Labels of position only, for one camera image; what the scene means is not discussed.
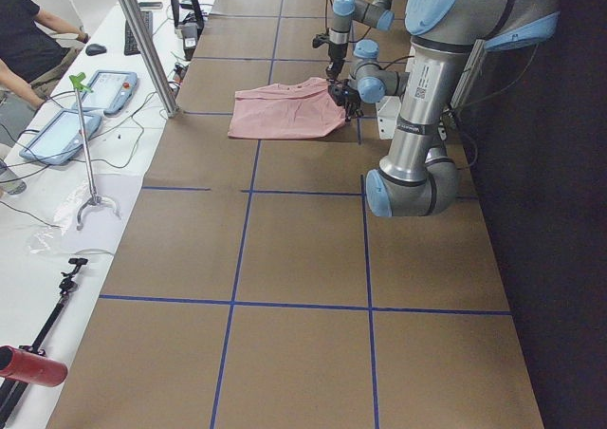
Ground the pink Snoopy t-shirt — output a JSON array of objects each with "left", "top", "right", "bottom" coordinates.
[{"left": 228, "top": 77, "right": 346, "bottom": 140}]

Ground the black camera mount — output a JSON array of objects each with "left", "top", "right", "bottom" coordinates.
[{"left": 312, "top": 30, "right": 330, "bottom": 49}]

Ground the black computer keyboard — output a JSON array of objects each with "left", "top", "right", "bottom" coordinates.
[{"left": 123, "top": 9, "right": 155, "bottom": 56}]

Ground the metal grabber reaching tool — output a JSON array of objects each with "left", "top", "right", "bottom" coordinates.
[{"left": 73, "top": 89, "right": 120, "bottom": 232}]

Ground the aluminium frame post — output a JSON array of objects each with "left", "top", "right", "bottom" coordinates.
[{"left": 118, "top": 0, "right": 178, "bottom": 118}]

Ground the red bottle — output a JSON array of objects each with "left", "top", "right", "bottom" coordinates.
[{"left": 1, "top": 345, "right": 68, "bottom": 387}]

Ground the black selfie stick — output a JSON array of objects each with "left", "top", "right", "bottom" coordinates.
[{"left": 0, "top": 256, "right": 90, "bottom": 425}]

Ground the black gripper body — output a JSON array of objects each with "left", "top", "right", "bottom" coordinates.
[
  {"left": 328, "top": 42, "right": 347, "bottom": 66},
  {"left": 328, "top": 81, "right": 361, "bottom": 111}
]

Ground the clear plastic bag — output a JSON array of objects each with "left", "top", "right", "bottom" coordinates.
[{"left": 27, "top": 181, "right": 121, "bottom": 256}]

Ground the lower teach pendant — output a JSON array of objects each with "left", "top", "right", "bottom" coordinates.
[{"left": 19, "top": 109, "right": 101, "bottom": 165}]

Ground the black computer mouse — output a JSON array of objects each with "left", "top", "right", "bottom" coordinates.
[{"left": 85, "top": 44, "right": 107, "bottom": 56}]

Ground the teach pendant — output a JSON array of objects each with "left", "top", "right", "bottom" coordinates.
[
  {"left": 19, "top": 109, "right": 101, "bottom": 165},
  {"left": 81, "top": 70, "right": 138, "bottom": 116}
]

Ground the upper teach pendant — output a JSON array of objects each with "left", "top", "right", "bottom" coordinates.
[{"left": 81, "top": 70, "right": 138, "bottom": 116}]

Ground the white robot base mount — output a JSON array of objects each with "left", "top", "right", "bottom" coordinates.
[{"left": 376, "top": 96, "right": 401, "bottom": 140}]

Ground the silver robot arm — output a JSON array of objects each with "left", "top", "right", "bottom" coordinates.
[
  {"left": 316, "top": 0, "right": 560, "bottom": 217},
  {"left": 317, "top": 0, "right": 395, "bottom": 81}
]

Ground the green plastic clip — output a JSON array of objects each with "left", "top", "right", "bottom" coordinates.
[{"left": 68, "top": 72, "right": 92, "bottom": 92}]

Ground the seated person dark shirt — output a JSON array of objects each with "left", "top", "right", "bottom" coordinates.
[{"left": 1, "top": 0, "right": 89, "bottom": 109}]

